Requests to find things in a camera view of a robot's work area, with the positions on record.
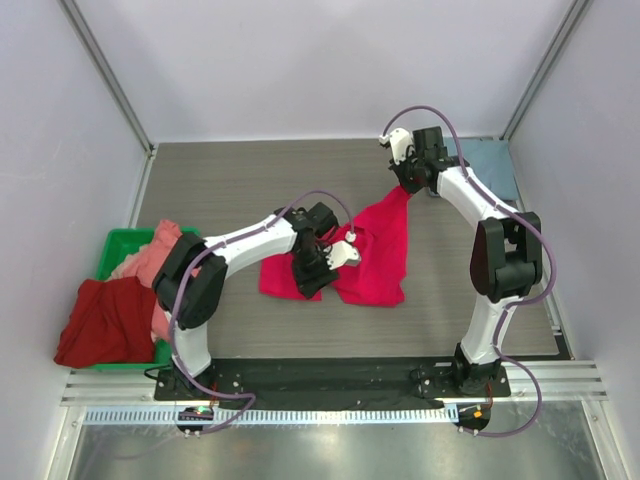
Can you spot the aluminium frame rail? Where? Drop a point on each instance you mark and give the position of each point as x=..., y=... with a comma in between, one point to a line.
x=553, y=380

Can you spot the dark red t shirt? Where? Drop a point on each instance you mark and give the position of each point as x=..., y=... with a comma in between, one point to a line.
x=110, y=323

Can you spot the green plastic bin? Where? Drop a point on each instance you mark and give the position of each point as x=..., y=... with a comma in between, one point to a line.
x=120, y=243

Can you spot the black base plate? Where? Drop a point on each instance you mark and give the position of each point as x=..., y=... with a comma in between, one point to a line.
x=347, y=384

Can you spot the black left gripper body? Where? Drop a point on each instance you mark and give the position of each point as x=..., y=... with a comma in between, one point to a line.
x=311, y=268

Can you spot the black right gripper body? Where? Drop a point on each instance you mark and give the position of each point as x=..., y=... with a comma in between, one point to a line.
x=411, y=181

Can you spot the folded blue t shirt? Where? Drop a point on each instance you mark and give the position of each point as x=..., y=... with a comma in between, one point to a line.
x=491, y=161

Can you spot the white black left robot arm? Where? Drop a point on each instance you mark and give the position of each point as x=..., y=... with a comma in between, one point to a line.
x=190, y=282

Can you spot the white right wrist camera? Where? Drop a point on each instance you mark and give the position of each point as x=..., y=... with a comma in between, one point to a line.
x=401, y=144

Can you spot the hot pink t shirt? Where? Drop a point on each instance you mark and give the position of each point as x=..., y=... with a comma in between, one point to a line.
x=382, y=240

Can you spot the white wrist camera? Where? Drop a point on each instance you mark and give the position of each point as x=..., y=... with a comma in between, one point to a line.
x=401, y=144
x=343, y=252

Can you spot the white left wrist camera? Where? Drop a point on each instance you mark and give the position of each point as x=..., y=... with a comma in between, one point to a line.
x=343, y=252

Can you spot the salmon pink t shirt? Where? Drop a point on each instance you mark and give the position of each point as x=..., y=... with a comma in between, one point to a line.
x=145, y=263

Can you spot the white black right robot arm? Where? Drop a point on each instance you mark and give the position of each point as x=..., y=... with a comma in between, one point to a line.
x=506, y=257

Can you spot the slotted white cable duct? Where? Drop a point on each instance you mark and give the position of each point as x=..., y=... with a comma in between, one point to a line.
x=177, y=416

